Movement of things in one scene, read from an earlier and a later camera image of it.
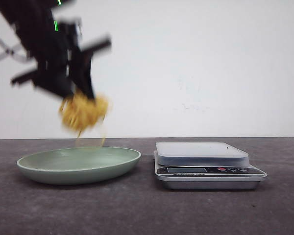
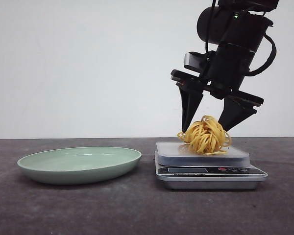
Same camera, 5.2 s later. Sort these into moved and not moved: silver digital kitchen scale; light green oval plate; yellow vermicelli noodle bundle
Moved: yellow vermicelli noodle bundle
Not moved: silver digital kitchen scale; light green oval plate
